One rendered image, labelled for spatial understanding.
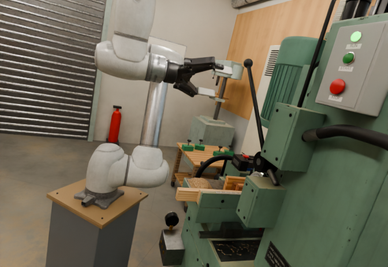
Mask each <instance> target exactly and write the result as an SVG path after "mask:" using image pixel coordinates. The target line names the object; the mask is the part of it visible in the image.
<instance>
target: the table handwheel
mask: <svg viewBox="0 0 388 267"><path fill-rule="evenodd" d="M232 158H233V156H231V155H226V154H222V155H216V156H214V157H211V158H209V159H208V160H206V161H205V162H204V163H203V164H202V165H201V166H200V168H199V169H198V170H197V172H196V175H195V177H197V178H200V177H201V175H202V173H203V171H204V170H205V169H206V167H208V166H209V165H210V164H212V163H213V162H216V161H220V160H224V163H223V167H222V170H221V173H218V174H216V175H215V176H214V180H218V179H219V177H223V174H224V171H225V168H226V163H227V161H228V160H231V161H232Z"/></svg>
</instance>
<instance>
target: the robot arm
mask: <svg viewBox="0 0 388 267"><path fill-rule="evenodd" d="M155 5H156V0H117V2H116V6H115V16H114V35H113V39H112V41H108V40H107V41H104V42H100V43H98V44H97V45H96V49H95V57H94V60H95V65H96V67H97V68H98V69H99V70H100V71H101V72H103V73H106V74H108V75H111V76H114V77H118V78H121V79H126V80H145V81H150V86H149V90H148V97H147V103H146V107H145V114H144V120H143V127H142V130H141V137H140V144H139V146H137V147H135V148H134V150H133V153H132V155H126V154H124V151H123V149H122V148H121V147H120V146H118V145H116V144H113V143H104V144H101V145H99V146H98V147H97V149H96V150H95V151H94V153H93V155H92V157H91V159H90V161H89V163H88V168H87V175H86V184H85V189H84V190H82V191H80V192H78V193H76V194H74V199H79V200H82V202H81V205H82V206H84V207H86V206H88V205H90V204H92V205H95V206H98V207H100V208H101V209H104V210H105V209H107V208H108V207H109V205H111V204H112V203H113V202H114V201H115V200H116V199H118V198H119V197H120V196H122V195H124V192H125V191H124V190H119V189H117V188H118V187H120V186H128V187H134V188H154V187H158V186H161V185H162V184H164V183H166V181H167V178H168V176H169V165H168V163H167V162H166V160H163V157H162V152H161V150H160V149H159V148H158V146H159V138H160V134H161V128H162V120H163V114H164V109H165V104H166V97H167V90H168V86H169V83H170V84H173V88H175V89H178V90H180V91H182V92H183V93H185V94H187V95H189V96H190V97H194V95H205V96H209V97H215V90H211V89H207V88H202V87H198V88H196V87H195V86H194V85H193V84H192V83H191V82H190V78H191V77H192V76H193V75H195V74H196V73H200V72H204V71H208V70H211V69H212V70H213V71H214V72H219V73H223V74H226V75H232V74H233V72H232V68H231V67H228V66H224V65H223V64H219V63H216V62H215V57H202V58H184V60H183V58H182V56H181V55H180V54H179V53H177V52H176V51H174V50H172V49H169V48H167V47H163V46H160V45H156V44H149V43H148V38H149V35H150V32H151V29H152V25H153V22H154V16H155ZM117 32H118V33H117ZM119 33H120V34H119ZM144 39H145V40H144ZM183 62H184V64H183ZM210 65H211V66H210ZM191 69H192V70H191Z"/></svg>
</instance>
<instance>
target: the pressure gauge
mask: <svg viewBox="0 0 388 267"><path fill-rule="evenodd" d="M165 222H166V225H167V226H168V227H169V230H172V229H173V227H174V226H176V225H177V224H178V222H179V218H178V214H177V213H176V212H169V213H168V214H166V215H165Z"/></svg>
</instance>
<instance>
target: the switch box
mask: <svg viewBox="0 0 388 267"><path fill-rule="evenodd" d="M357 31H360V32H362V37H361V39H360V40H359V41H358V42H352V41H351V36H352V34H353V33H355V32H357ZM351 44H361V48H360V49H346V46H347V45H351ZM348 52H353V53H355V56H356V57H355V60H354V61H353V62H352V63H351V64H349V65H345V64H344V63H343V62H342V59H343V57H344V55H345V54H346V53H348ZM340 66H351V67H353V70H352V72H347V71H338V70H339V67H340ZM335 79H342V80H343V81H344V82H345V88H344V90H343V92H341V93H340V94H332V93H331V92H330V84H331V83H332V82H333V81H334V80H335ZM387 93H388V21H380V22H375V23H367V24H359V25H351V26H346V27H340V28H339V31H338V34H337V37H336V40H335V43H334V46H333V49H332V52H331V55H330V58H329V61H328V64H327V67H326V70H325V73H324V76H323V79H322V82H321V84H320V87H319V91H318V94H317V96H316V99H315V102H316V103H318V104H321V105H326V106H331V107H335V108H338V109H343V110H347V111H350V112H355V113H360V114H365V115H368V116H372V117H378V116H379V113H380V111H381V108H382V106H383V103H384V101H385V99H386V96H387ZM330 95H333V96H337V97H342V101H341V102H338V101H333V100H330V99H329V96H330Z"/></svg>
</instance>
